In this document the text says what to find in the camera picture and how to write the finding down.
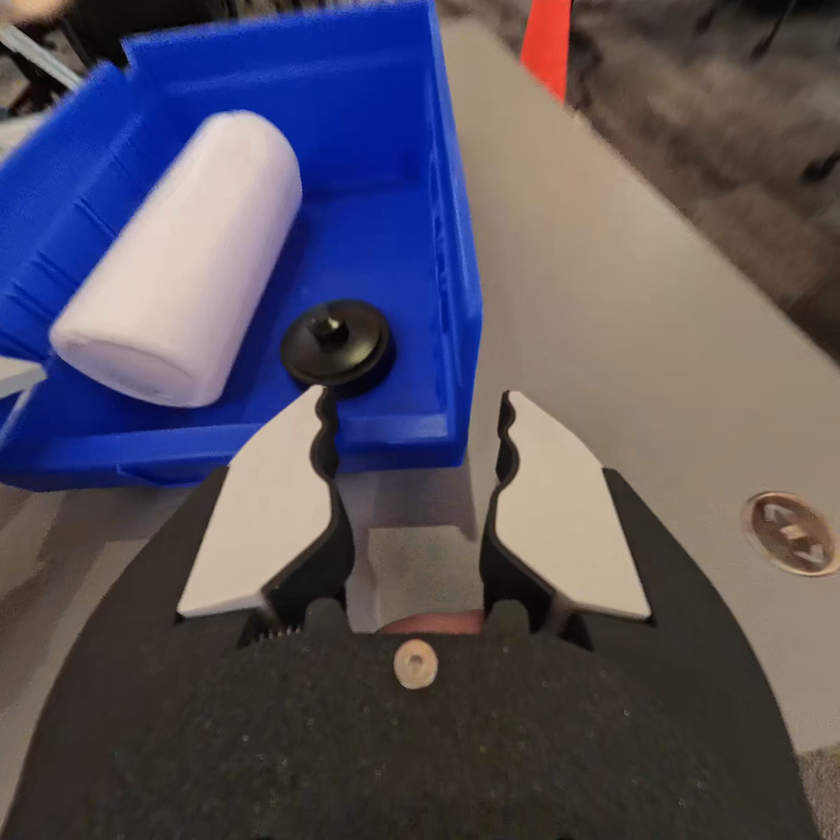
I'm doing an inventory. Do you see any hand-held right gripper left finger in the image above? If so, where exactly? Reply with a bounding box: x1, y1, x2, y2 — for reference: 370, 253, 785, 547
176, 386, 357, 630

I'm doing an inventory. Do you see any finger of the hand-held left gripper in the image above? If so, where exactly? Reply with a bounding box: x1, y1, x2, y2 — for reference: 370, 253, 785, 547
0, 360, 48, 399

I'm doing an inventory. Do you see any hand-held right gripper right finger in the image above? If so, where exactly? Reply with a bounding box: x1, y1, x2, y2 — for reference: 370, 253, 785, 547
480, 390, 653, 636

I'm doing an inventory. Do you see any black bottle lid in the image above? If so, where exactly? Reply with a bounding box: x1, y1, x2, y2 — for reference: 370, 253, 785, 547
281, 300, 396, 399

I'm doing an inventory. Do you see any white plastic bottle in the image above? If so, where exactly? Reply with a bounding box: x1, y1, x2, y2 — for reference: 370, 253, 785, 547
49, 109, 303, 409

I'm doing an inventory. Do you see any blue plastic bin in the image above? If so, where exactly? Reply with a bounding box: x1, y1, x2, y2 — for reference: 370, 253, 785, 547
0, 0, 483, 492

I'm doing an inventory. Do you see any round metal table grommet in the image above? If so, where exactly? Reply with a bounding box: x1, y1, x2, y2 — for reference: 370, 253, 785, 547
742, 491, 840, 578

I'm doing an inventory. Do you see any orange traffic cone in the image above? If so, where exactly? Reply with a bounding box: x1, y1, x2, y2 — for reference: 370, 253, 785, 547
520, 0, 573, 106

